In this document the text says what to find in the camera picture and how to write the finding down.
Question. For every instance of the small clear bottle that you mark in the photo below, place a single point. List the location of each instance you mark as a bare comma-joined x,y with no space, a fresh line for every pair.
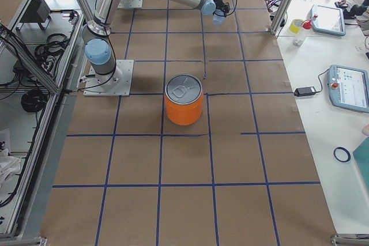
298,42

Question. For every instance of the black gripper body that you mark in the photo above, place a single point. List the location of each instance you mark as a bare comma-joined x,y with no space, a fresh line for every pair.
218,2

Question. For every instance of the orange can with silver lid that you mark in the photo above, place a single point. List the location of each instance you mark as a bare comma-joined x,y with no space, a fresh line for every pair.
183,96

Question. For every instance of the yellow tape roll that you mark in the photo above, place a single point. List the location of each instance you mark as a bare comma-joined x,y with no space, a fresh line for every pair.
295,25

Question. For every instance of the teach pendant near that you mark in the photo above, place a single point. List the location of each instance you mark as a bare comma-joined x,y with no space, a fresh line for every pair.
348,88

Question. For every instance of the black power supply brick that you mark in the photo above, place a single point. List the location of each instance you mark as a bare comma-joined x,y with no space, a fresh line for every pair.
305,91

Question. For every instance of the aluminium frame rail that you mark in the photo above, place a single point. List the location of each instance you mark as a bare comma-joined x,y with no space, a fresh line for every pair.
35,138

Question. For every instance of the teal board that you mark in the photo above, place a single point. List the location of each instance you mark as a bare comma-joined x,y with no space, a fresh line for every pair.
361,156

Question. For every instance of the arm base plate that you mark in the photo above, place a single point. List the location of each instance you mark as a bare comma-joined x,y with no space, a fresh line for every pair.
130,4
106,86

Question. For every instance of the aluminium frame post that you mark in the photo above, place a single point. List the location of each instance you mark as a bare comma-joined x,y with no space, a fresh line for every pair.
284,1

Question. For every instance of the teach pendant far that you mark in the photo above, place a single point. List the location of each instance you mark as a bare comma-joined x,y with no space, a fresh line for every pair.
328,20

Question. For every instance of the teach pendant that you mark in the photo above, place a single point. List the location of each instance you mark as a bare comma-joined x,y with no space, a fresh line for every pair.
328,20
348,88

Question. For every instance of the grey control box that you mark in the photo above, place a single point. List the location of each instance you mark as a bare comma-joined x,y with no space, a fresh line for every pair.
37,12

